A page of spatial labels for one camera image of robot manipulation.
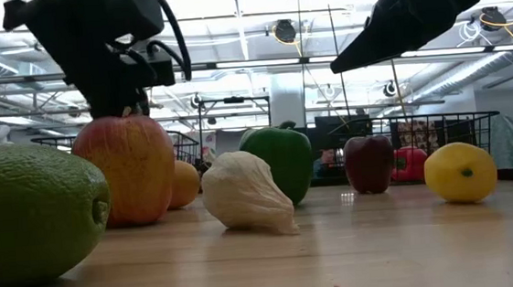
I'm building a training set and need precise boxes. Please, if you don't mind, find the floral patterned cloth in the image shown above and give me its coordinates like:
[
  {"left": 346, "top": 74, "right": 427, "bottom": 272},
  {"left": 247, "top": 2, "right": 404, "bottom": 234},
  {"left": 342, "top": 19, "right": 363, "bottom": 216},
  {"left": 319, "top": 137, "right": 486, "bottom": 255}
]
[{"left": 394, "top": 117, "right": 444, "bottom": 157}]

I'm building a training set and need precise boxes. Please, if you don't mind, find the black ceiling cable reel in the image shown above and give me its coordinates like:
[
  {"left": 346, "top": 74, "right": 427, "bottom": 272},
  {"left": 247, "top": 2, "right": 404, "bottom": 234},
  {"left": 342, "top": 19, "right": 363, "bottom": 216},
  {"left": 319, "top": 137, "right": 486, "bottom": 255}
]
[
  {"left": 189, "top": 91, "right": 205, "bottom": 111},
  {"left": 478, "top": 4, "right": 509, "bottom": 33},
  {"left": 273, "top": 17, "right": 299, "bottom": 46},
  {"left": 382, "top": 80, "right": 399, "bottom": 99}
]

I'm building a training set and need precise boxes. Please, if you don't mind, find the yellow hanging cable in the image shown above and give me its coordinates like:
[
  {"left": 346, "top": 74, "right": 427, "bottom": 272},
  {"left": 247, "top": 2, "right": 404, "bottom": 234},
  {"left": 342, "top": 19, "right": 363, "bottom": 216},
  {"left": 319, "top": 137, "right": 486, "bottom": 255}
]
[{"left": 390, "top": 69, "right": 410, "bottom": 120}]

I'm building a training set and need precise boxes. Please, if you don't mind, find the yellow lemon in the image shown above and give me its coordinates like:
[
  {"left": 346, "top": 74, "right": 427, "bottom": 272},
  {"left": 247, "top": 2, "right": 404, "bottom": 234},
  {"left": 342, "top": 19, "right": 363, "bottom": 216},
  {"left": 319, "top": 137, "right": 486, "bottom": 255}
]
[{"left": 422, "top": 139, "right": 500, "bottom": 207}]

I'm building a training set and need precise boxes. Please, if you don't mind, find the black equipment cabinet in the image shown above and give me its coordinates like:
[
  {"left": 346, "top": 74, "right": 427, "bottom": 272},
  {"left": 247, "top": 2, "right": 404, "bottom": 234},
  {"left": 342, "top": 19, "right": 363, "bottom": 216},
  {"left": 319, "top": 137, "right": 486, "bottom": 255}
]
[{"left": 305, "top": 112, "right": 377, "bottom": 180}]

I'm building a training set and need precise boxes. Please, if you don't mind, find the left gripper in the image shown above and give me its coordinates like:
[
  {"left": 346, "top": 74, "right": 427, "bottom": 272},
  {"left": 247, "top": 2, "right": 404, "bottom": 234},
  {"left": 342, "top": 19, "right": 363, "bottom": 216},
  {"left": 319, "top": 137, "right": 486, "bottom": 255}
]
[{"left": 60, "top": 37, "right": 152, "bottom": 122}]

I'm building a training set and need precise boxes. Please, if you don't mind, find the red bell pepper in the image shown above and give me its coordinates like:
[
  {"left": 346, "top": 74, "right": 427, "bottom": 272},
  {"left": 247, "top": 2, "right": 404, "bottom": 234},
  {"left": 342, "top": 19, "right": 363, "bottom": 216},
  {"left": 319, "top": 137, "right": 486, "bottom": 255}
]
[{"left": 389, "top": 144, "right": 430, "bottom": 184}]

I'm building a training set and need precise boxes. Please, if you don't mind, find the black wire basket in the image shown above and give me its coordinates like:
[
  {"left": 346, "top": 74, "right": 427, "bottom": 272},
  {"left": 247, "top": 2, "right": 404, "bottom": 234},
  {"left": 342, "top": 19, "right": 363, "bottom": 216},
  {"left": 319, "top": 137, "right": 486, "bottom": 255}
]
[
  {"left": 327, "top": 106, "right": 506, "bottom": 189},
  {"left": 30, "top": 124, "right": 202, "bottom": 178}
]

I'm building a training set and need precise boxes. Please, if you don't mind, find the black metal stand frame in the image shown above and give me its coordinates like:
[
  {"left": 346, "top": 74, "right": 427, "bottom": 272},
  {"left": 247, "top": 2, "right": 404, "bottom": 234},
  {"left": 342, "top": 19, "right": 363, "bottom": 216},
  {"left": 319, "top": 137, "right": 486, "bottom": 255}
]
[{"left": 196, "top": 94, "right": 274, "bottom": 161}]

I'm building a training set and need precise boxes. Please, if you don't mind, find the black hanging cable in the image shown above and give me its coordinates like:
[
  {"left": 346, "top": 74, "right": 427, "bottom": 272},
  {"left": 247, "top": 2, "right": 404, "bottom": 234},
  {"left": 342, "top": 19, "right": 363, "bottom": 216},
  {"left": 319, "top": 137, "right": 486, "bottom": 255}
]
[{"left": 321, "top": 0, "right": 352, "bottom": 121}]

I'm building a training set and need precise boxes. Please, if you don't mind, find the green bell pepper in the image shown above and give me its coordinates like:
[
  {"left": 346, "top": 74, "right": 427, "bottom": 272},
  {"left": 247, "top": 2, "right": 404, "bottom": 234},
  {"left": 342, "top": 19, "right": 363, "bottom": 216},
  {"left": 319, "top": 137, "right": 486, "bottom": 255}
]
[{"left": 237, "top": 119, "right": 317, "bottom": 209}]

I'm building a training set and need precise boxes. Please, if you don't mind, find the dark red apple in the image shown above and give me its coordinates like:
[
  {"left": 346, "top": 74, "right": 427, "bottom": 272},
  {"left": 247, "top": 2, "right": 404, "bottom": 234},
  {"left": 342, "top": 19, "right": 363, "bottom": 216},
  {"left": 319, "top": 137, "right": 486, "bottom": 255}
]
[{"left": 341, "top": 133, "right": 398, "bottom": 197}]

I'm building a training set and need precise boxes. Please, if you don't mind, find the green lime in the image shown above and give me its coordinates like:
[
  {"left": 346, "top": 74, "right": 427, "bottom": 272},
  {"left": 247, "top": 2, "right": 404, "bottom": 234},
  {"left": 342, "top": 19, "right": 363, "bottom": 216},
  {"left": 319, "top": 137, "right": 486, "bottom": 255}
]
[{"left": 0, "top": 135, "right": 118, "bottom": 287}]

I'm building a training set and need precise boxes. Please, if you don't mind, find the orange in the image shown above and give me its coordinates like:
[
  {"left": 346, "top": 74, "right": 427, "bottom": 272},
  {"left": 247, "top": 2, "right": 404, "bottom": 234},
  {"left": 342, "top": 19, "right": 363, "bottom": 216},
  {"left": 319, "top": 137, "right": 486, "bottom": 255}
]
[{"left": 165, "top": 158, "right": 204, "bottom": 211}]

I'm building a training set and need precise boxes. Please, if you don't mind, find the grey tarp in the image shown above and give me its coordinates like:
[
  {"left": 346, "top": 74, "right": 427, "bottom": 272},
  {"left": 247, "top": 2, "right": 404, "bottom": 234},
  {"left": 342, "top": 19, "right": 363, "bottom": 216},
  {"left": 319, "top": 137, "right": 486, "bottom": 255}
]
[{"left": 487, "top": 113, "right": 513, "bottom": 172}]

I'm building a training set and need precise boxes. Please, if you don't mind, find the white garlic bulb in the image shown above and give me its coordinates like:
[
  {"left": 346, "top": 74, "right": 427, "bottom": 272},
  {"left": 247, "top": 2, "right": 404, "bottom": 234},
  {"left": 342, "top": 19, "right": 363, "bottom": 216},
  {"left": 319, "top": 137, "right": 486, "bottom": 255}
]
[{"left": 198, "top": 146, "right": 300, "bottom": 242}]

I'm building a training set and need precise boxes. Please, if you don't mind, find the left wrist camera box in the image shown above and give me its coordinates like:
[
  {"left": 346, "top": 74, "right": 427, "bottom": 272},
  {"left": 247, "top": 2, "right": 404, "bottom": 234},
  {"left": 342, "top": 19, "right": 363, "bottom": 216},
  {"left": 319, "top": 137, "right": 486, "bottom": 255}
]
[{"left": 118, "top": 43, "right": 177, "bottom": 90}]

